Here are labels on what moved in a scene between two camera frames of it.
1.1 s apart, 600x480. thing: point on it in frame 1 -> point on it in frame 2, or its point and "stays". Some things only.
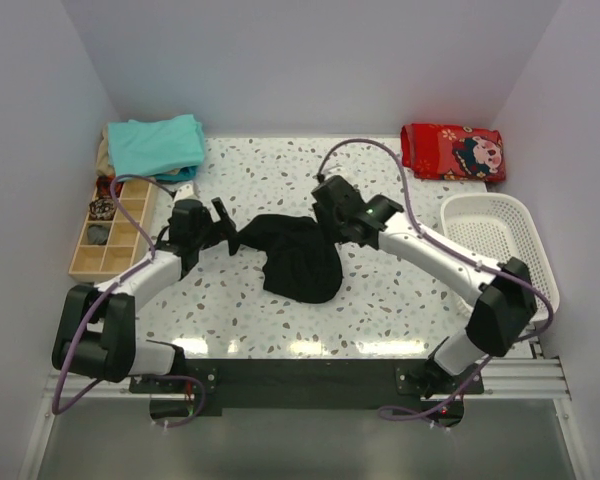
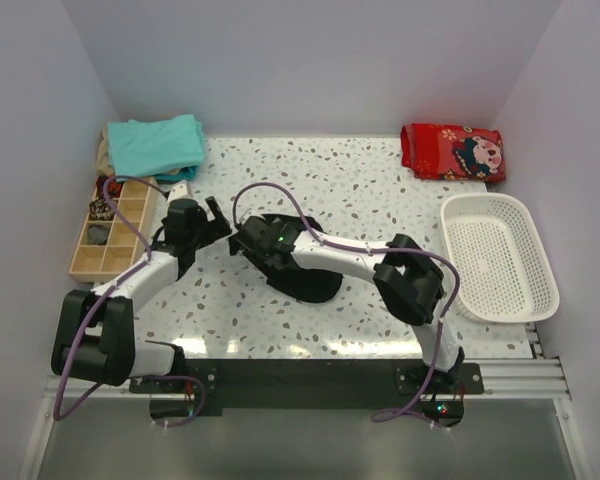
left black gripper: [213, 228] stays
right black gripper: [326, 222] -> [258, 256]
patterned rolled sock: [102, 208] stays
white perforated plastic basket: [500, 227] stays
